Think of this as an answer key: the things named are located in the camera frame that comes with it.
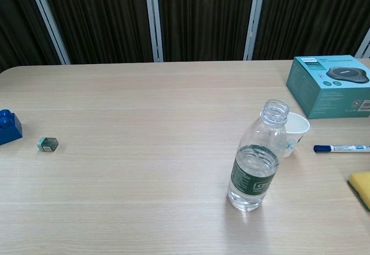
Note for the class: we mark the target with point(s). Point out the dark pleated curtain panel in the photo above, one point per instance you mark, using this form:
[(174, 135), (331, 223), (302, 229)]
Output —
[(17, 20), (101, 18), (312, 15), (205, 18)]

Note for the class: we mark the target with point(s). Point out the blue-capped whiteboard marker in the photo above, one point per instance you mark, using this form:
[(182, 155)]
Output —
[(341, 149)]

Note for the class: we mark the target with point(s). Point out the blue toy building brick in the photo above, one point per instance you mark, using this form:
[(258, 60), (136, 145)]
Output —
[(10, 129)]

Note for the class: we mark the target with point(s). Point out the white partition frame post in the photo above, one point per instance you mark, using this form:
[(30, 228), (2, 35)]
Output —
[(254, 20), (364, 45), (153, 20), (49, 20)]

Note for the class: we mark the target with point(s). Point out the clear green-label water bottle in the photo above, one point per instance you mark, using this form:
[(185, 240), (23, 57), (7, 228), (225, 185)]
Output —
[(251, 180)]

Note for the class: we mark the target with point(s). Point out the white flower-print paper cup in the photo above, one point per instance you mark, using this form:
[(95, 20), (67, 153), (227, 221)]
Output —
[(299, 127)]

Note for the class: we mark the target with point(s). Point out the teal speaker product box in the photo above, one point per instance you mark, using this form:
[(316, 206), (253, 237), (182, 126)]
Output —
[(312, 93)]

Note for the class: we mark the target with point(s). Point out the yellow sponge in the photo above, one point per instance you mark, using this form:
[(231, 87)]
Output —
[(361, 187)]

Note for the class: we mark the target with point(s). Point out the small green pencil sharpener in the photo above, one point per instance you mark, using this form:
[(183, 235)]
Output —
[(47, 144)]

